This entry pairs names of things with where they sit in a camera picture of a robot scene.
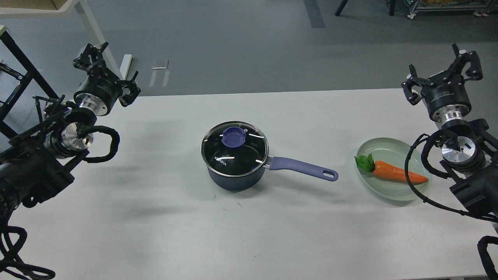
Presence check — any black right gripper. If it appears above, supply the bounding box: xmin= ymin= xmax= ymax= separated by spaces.
xmin=402 ymin=43 xmax=483 ymax=123

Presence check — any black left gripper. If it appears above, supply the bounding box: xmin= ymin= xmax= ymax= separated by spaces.
xmin=73 ymin=42 xmax=142 ymax=116

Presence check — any glass lid with blue knob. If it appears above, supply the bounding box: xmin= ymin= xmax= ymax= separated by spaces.
xmin=200 ymin=121 xmax=269 ymax=178

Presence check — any blue saucepan with handle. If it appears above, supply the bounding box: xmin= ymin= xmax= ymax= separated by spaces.
xmin=202 ymin=121 xmax=339 ymax=193

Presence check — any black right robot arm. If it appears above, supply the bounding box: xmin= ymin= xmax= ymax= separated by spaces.
xmin=402 ymin=43 xmax=498 ymax=224

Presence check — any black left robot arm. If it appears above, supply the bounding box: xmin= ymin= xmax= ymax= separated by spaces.
xmin=1 ymin=42 xmax=141 ymax=280

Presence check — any black metal rack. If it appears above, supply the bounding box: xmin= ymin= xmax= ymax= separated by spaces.
xmin=0 ymin=25 xmax=59 ymax=139

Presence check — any wheeled metal cart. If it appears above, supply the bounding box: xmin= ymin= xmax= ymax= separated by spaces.
xmin=406 ymin=0 xmax=497 ymax=20

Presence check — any pale green plate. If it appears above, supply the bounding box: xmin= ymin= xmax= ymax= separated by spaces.
xmin=354 ymin=138 xmax=418 ymax=202

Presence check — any black stand leg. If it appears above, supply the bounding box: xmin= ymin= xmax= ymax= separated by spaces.
xmin=334 ymin=0 xmax=401 ymax=16

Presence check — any orange toy carrot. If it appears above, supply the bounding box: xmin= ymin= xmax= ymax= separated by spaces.
xmin=354 ymin=154 xmax=428 ymax=185

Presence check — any white table frame leg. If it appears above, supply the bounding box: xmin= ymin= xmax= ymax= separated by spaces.
xmin=1 ymin=0 xmax=132 ymax=79

